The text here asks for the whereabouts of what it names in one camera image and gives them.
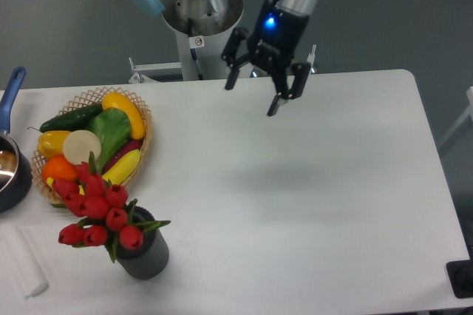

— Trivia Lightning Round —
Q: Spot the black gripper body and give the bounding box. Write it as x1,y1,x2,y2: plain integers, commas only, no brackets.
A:
247,0,310,86

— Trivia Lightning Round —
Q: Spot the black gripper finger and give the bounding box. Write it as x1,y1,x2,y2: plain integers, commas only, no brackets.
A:
267,61,311,117
221,27,250,90

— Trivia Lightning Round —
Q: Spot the red tulip bouquet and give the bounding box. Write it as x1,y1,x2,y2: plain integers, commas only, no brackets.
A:
52,152,171,262

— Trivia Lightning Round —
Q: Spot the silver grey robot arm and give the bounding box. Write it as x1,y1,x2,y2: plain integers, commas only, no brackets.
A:
132,0,318,115

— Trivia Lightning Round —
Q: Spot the dark grey ribbed vase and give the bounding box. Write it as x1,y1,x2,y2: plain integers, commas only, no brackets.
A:
116,206,170,280

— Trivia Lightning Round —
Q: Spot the purple eggplant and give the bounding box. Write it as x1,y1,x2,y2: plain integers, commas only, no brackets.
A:
103,140,142,172

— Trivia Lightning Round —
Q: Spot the yellow squash upper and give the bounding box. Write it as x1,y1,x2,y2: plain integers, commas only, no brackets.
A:
102,92,146,140

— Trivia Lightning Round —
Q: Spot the yellow squash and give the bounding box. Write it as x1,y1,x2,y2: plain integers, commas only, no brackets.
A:
102,92,146,140
103,149,141,185

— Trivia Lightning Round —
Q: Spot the green lettuce leaf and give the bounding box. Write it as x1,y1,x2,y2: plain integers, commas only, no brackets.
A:
86,108,131,172

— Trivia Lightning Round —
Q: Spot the woven wicker basket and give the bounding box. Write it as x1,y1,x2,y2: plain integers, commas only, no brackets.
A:
31,87,153,206

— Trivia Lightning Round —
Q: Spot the yellow squash lower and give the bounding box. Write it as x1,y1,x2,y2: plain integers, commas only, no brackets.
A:
103,149,141,185

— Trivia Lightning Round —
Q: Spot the green cucumber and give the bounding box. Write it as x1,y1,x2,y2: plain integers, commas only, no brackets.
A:
28,104,103,133

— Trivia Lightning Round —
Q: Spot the white round onion slice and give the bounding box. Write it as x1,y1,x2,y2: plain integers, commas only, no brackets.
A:
62,130,101,165

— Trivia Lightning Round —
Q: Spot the yellow bell pepper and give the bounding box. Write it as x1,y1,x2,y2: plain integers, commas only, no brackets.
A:
37,130,71,159

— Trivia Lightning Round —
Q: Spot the orange fruit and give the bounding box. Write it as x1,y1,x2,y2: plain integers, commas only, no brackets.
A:
41,156,78,182

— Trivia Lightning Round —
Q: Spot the black device at table edge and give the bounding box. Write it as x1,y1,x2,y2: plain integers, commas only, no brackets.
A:
446,260,472,299

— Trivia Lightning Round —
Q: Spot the white folded cloth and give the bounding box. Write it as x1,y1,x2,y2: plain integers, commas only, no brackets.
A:
1,226,49,299

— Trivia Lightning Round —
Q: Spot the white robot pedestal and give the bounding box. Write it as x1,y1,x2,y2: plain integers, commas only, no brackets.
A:
163,0,243,81

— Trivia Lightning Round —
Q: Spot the white metal base frame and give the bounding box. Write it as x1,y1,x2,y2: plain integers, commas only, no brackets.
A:
127,48,318,84

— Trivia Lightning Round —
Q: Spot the blue handled saucepan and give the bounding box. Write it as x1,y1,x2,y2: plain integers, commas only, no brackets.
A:
1,67,33,213

